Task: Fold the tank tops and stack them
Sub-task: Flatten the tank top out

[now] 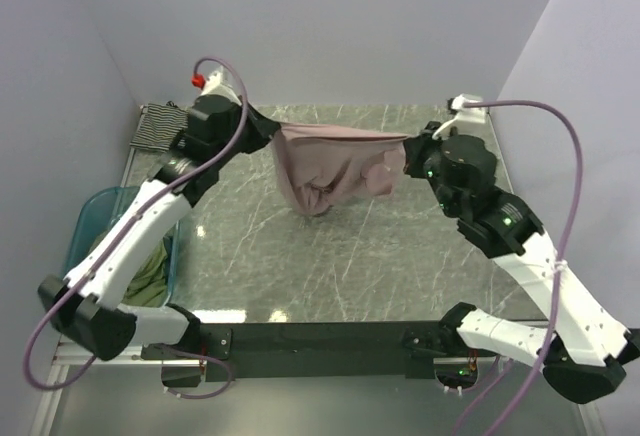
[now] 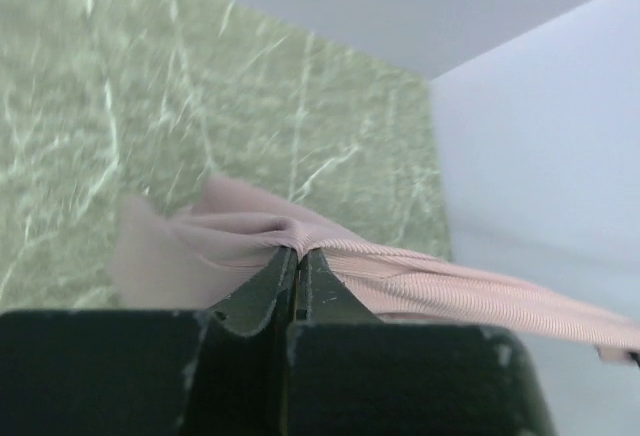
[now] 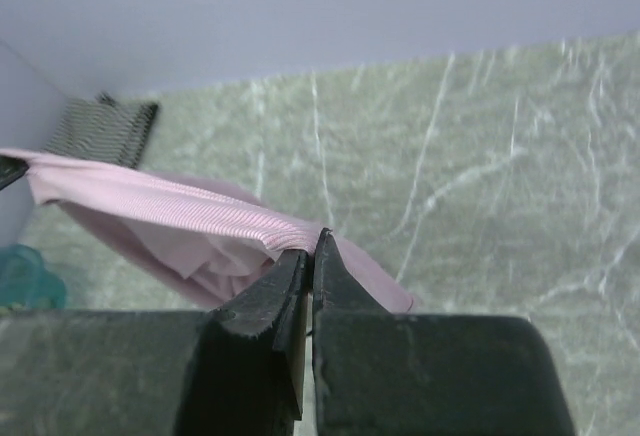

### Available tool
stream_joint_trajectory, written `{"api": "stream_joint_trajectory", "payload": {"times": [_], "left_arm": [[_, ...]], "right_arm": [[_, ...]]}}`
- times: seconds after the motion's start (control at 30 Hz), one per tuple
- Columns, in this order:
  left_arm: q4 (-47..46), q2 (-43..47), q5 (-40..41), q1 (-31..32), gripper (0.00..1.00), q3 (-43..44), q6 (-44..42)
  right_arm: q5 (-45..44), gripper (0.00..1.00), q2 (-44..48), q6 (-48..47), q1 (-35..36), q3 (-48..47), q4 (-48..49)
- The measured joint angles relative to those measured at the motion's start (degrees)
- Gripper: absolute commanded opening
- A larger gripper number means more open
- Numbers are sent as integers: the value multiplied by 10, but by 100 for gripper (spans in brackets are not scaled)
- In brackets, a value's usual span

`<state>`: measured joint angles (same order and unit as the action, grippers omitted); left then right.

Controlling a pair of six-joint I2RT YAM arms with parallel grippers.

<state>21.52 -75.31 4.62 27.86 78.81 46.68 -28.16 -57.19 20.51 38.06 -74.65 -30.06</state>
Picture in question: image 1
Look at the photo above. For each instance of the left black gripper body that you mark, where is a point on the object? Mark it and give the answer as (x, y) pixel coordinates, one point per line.
(236, 121)

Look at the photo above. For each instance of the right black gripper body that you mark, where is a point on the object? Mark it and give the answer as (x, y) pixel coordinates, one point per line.
(425, 161)

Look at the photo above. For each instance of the pink tank top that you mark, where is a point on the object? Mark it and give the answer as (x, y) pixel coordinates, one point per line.
(319, 166)

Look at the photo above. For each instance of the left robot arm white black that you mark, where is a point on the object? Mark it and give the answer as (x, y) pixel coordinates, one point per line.
(87, 304)

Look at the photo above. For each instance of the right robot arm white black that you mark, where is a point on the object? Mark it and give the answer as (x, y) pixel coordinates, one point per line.
(583, 359)

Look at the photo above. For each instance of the striped folded tank top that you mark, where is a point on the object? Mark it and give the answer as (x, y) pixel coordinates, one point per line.
(158, 125)

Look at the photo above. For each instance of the green tank top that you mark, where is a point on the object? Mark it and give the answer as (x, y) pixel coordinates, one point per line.
(149, 286)

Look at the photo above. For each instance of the blue plastic basket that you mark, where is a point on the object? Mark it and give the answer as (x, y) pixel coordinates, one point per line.
(98, 215)

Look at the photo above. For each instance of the black base beam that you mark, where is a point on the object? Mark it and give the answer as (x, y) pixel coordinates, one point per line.
(288, 350)

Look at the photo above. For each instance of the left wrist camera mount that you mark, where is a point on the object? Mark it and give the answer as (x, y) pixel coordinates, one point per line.
(216, 83)

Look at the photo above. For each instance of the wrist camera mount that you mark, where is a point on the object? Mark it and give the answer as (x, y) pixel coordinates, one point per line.
(216, 83)
(466, 113)

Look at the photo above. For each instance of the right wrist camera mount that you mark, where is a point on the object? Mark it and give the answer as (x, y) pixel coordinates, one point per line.
(466, 113)

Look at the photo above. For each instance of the aluminium rail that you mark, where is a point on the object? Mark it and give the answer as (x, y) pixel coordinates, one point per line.
(67, 356)

